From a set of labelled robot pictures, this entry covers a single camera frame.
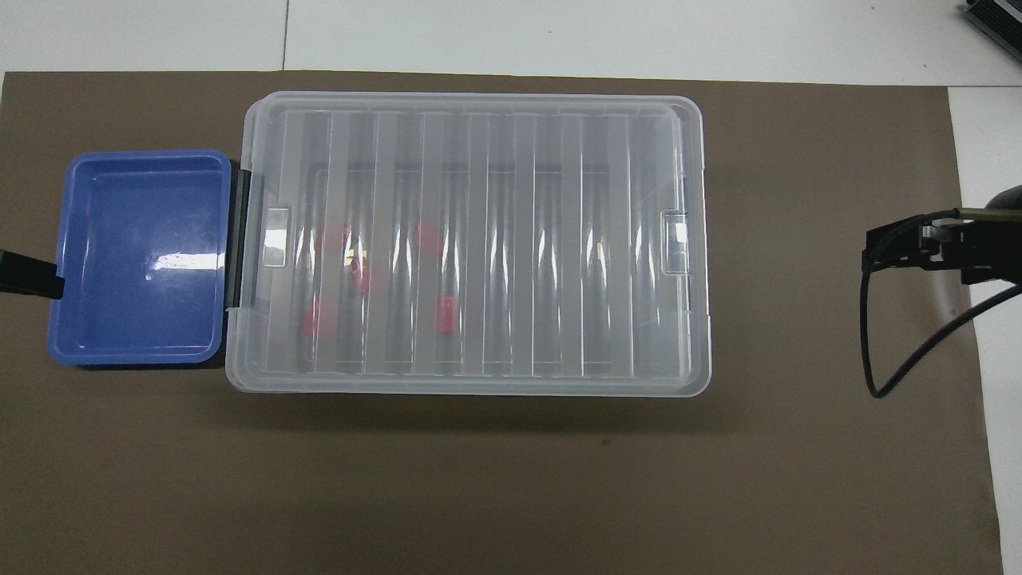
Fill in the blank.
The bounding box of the black cable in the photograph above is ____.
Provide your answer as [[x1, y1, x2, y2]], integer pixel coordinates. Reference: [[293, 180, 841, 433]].
[[859, 207, 1022, 399]]

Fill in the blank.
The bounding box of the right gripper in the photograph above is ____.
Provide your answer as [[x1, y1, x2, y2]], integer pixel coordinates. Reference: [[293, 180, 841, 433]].
[[866, 217, 1022, 286]]

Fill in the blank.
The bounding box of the clear plastic lidded storage box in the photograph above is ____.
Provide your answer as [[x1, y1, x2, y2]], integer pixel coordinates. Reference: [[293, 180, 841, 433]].
[[226, 90, 712, 398]]

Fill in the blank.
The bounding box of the blue plastic tray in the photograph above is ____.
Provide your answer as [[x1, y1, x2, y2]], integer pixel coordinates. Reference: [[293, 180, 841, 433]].
[[46, 149, 233, 368]]

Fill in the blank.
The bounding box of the black stand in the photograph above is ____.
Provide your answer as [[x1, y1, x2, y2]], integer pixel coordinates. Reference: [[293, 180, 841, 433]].
[[961, 0, 1022, 65]]

